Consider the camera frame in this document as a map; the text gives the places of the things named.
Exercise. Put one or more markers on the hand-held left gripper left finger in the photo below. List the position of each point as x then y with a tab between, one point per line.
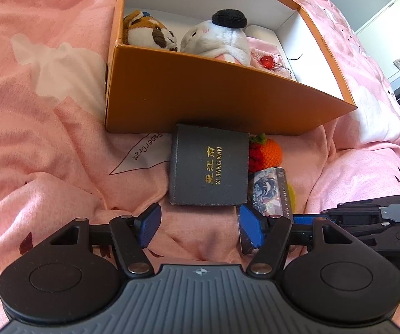
151	224

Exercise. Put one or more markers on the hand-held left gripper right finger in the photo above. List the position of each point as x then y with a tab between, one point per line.
252	226

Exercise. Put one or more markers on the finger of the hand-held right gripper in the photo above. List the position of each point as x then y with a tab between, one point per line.
304	220

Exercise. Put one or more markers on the illustrated card pack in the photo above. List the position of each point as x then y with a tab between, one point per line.
269	188

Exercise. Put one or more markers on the black square box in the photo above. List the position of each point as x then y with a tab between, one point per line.
208	165

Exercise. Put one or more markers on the orange cardboard box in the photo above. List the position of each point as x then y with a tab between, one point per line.
203	90

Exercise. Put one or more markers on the white plush toy black hat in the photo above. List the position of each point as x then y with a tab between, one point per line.
217	38

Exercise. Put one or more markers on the brown fox plush toy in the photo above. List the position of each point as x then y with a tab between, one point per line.
148	31

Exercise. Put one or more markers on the small yellow object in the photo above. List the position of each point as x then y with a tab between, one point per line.
291	195

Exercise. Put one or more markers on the crocheted fruit charm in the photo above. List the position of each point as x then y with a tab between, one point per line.
267	153

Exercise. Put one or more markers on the pink printed blanket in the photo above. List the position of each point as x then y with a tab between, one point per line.
40	146

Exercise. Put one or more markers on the red heart pendant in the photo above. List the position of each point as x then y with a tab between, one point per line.
266	61

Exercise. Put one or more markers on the small hanging fabric sachet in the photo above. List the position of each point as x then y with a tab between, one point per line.
399	63

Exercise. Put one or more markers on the pink patterned cloth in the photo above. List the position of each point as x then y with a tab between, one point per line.
263	47

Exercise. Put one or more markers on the white cylindrical case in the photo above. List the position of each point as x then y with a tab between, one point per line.
264	33

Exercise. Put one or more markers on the white door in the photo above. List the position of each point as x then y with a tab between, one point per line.
387	31

